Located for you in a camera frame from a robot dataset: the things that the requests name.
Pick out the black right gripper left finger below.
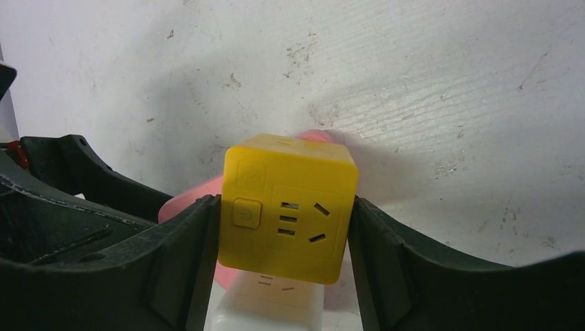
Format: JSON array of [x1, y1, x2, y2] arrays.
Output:
[[1, 196, 221, 330]]

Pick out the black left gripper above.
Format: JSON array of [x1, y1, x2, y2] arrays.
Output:
[[0, 63, 175, 266]]

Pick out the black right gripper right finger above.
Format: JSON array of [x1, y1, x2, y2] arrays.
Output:
[[348, 197, 584, 330]]

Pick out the pink triangular socket base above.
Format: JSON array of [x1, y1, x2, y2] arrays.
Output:
[[158, 130, 348, 312]]

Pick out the yellow cube socket plug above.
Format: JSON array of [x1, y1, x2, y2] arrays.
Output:
[[218, 134, 359, 285]]

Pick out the white cube socket with tiger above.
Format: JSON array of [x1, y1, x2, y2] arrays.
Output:
[[211, 271, 324, 330]]

